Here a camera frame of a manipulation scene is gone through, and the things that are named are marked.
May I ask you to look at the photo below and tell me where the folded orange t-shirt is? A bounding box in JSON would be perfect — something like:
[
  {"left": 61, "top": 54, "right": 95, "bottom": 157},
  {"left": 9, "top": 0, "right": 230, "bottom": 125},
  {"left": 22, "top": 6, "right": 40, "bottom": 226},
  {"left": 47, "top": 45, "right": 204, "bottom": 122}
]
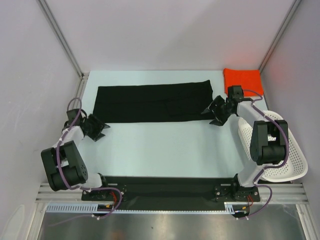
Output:
[{"left": 223, "top": 68, "right": 264, "bottom": 95}]

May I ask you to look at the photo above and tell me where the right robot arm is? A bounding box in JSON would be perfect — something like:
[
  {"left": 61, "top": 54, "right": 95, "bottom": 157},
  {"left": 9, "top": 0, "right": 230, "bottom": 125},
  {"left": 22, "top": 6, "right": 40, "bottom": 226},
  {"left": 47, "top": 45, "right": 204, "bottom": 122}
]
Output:
[{"left": 202, "top": 85, "right": 290, "bottom": 202}]

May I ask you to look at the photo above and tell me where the aluminium frame rail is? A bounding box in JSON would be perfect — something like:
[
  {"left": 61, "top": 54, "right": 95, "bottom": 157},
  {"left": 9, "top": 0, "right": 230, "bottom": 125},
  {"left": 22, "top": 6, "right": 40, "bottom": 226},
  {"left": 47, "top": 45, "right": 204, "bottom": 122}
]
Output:
[{"left": 35, "top": 183, "right": 309, "bottom": 204}]

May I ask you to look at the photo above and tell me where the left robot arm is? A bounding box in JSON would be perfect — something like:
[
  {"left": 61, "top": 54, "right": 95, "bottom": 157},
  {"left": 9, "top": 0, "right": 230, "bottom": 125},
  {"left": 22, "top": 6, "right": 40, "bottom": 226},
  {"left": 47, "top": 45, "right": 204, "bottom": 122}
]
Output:
[{"left": 40, "top": 108, "right": 111, "bottom": 200}]

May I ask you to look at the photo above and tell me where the white slotted cable duct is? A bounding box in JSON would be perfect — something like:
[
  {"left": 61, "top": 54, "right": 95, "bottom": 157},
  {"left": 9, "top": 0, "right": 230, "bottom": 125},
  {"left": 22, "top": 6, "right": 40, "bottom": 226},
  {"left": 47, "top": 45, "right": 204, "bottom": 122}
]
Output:
[{"left": 46, "top": 202, "right": 249, "bottom": 215}]

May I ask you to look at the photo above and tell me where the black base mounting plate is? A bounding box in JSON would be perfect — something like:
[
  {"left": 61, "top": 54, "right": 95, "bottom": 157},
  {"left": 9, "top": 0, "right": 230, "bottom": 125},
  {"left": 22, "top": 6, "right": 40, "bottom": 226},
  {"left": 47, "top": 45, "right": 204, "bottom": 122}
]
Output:
[{"left": 80, "top": 176, "right": 261, "bottom": 212}]

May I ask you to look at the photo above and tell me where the white perforated plastic basket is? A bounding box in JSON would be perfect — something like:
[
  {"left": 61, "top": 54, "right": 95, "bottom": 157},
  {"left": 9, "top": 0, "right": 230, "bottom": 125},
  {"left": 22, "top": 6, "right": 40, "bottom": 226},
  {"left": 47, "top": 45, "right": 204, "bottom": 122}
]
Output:
[{"left": 238, "top": 110, "right": 308, "bottom": 183}]

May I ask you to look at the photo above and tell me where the black t-shirt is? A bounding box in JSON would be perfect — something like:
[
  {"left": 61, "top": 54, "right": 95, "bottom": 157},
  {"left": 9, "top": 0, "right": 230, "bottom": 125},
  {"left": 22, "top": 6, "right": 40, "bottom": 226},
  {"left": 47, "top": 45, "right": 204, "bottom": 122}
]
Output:
[{"left": 93, "top": 80, "right": 214, "bottom": 123}]

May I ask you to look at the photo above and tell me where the left aluminium corner post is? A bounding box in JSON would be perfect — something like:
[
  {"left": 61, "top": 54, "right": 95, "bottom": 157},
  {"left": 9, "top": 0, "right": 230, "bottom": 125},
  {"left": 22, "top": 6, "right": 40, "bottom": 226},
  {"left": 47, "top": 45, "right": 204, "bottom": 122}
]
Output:
[{"left": 37, "top": 0, "right": 85, "bottom": 77}]

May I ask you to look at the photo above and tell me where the aluminium corner post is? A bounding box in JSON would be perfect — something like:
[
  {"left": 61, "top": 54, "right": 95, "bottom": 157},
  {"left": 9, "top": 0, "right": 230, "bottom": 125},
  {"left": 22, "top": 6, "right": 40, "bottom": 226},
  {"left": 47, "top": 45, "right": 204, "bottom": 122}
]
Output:
[
  {"left": 37, "top": 0, "right": 85, "bottom": 77},
  {"left": 258, "top": 0, "right": 304, "bottom": 73}
]

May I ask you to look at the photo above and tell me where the right aluminium corner post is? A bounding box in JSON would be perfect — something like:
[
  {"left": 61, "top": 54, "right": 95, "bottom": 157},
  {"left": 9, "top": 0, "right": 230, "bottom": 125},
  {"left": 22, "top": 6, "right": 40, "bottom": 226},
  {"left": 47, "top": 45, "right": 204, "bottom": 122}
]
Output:
[{"left": 258, "top": 0, "right": 304, "bottom": 73}]

